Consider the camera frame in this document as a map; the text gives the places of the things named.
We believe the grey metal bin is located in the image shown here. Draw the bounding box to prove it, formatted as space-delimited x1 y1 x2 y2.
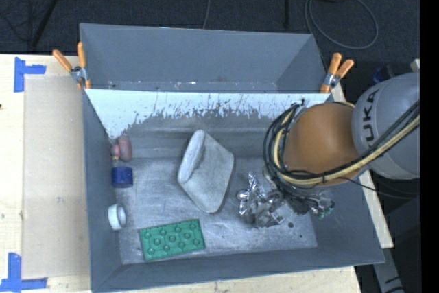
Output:
78 23 386 293

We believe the green flat block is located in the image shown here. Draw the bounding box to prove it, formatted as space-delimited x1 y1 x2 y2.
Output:
138 218 206 261

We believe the blue cylinder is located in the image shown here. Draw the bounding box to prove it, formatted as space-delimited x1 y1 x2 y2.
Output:
110 166 134 189

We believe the white ring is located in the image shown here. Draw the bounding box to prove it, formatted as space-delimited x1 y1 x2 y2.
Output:
107 204 128 231

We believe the pale flat board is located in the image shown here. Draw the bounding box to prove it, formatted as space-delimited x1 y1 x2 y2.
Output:
21 74 91 281

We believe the crumpled silver foil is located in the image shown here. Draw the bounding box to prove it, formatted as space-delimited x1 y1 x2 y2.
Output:
236 172 269 226

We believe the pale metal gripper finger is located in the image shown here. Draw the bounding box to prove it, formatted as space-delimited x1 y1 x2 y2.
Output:
256 214 286 228

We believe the pink toy animal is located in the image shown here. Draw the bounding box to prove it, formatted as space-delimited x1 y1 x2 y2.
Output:
110 134 133 163

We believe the grey-white sponge pad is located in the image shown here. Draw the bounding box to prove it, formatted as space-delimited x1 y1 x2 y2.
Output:
176 129 235 214

